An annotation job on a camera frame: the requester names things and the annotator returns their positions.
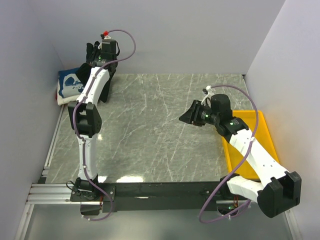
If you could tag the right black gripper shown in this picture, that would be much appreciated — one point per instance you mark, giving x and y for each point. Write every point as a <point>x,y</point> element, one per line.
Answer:
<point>192,115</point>

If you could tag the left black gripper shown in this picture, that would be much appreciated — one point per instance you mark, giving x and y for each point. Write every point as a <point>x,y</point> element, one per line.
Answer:
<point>96,50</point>

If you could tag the black t shirt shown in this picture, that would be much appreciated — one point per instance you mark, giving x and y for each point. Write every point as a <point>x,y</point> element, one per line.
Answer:
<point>97,80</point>

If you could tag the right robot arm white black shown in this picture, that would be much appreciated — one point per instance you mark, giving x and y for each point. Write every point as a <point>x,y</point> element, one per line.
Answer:
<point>277,190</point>

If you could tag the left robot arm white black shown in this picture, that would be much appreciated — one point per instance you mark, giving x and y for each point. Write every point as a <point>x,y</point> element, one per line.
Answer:
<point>86,121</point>

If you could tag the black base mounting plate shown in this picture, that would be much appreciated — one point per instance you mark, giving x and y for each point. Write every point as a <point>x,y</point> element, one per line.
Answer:
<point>141,196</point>

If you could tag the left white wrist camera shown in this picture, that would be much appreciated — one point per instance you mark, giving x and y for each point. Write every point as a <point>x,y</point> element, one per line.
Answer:
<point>105,36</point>

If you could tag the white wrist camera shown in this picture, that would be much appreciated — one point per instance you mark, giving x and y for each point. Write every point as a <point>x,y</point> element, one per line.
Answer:
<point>208,93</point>
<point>105,36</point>

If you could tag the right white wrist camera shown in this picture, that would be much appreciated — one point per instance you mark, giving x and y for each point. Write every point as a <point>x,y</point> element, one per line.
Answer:
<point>208,93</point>

